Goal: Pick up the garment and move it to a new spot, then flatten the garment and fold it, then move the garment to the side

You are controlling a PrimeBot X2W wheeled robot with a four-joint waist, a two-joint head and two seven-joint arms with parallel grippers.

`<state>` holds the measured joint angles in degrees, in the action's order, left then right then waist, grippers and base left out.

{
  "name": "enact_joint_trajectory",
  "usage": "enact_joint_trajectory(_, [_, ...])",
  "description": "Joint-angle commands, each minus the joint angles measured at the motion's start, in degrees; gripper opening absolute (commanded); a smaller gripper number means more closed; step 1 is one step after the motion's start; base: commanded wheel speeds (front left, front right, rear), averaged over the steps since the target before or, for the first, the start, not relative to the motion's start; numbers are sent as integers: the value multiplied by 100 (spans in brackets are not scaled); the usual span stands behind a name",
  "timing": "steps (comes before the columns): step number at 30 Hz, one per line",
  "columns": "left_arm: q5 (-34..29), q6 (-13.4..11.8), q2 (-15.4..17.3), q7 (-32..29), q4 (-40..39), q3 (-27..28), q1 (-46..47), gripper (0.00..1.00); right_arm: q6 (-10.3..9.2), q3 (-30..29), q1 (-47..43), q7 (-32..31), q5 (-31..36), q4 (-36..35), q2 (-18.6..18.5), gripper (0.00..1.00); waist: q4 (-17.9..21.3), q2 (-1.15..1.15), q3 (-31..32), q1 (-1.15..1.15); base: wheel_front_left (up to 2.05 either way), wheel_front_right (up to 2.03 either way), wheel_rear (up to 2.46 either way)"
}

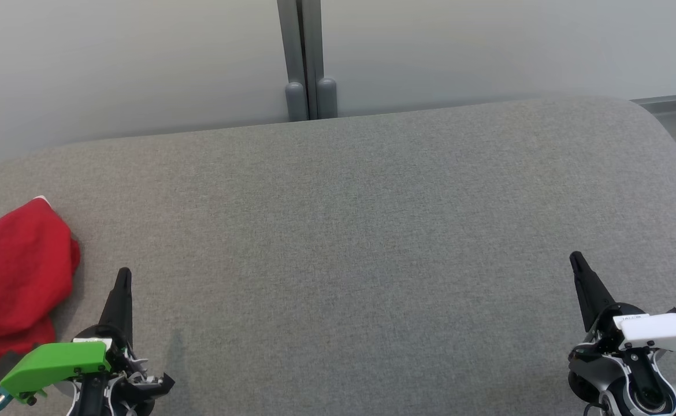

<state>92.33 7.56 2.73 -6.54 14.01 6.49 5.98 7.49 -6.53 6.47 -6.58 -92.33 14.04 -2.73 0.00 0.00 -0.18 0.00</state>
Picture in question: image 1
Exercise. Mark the grey metal partition base rail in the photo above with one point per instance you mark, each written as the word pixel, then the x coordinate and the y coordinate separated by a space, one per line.
pixel 670 99

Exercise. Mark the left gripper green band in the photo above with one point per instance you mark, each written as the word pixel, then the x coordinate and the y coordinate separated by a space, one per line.
pixel 55 361

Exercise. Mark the grey metal partition post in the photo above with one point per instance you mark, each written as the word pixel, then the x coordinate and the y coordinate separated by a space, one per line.
pixel 306 69

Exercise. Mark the red shorts with white stripe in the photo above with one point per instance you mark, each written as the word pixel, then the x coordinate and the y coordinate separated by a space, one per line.
pixel 20 260

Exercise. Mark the grey fabric sofa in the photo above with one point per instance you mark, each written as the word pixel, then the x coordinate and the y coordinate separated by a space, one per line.
pixel 361 248

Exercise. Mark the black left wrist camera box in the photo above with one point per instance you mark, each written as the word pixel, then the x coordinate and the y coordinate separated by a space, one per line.
pixel 4 365

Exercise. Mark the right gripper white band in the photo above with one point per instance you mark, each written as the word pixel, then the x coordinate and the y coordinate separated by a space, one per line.
pixel 656 332

